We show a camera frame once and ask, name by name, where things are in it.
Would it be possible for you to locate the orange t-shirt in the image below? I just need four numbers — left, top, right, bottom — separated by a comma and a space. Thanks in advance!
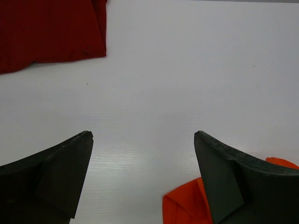
162, 157, 299, 224

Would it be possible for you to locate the folded dark red t-shirt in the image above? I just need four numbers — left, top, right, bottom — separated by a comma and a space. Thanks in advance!
0, 0, 107, 74

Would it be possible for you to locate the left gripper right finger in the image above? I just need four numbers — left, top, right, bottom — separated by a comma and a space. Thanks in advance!
194, 131, 299, 224

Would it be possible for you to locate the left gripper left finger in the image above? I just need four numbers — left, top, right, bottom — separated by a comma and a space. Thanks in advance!
0, 131, 93, 224

